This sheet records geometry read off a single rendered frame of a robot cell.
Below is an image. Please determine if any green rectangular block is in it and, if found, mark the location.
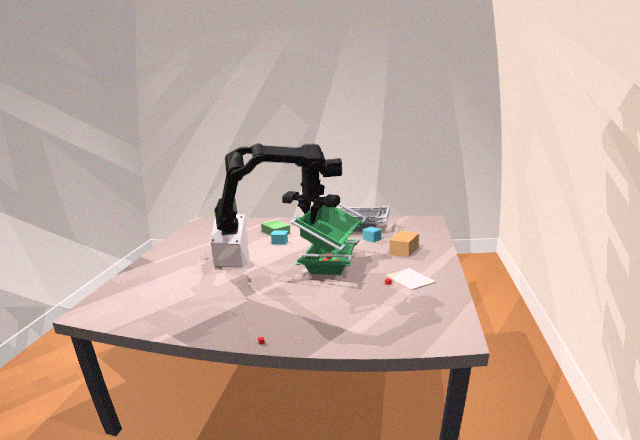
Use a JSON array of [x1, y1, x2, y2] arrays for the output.
[[261, 220, 290, 236]]

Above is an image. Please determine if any green plastic tray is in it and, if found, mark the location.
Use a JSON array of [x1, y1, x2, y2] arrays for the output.
[[296, 239, 360, 275]]

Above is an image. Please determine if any small light blue block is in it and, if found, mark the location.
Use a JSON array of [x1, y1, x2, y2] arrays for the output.
[[271, 231, 288, 245], [363, 227, 381, 242]]

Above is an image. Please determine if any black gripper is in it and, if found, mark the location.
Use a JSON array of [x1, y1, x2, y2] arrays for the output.
[[282, 179, 340, 224]]

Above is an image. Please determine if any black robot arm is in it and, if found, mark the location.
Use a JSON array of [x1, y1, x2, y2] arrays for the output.
[[214, 143, 342, 235]]

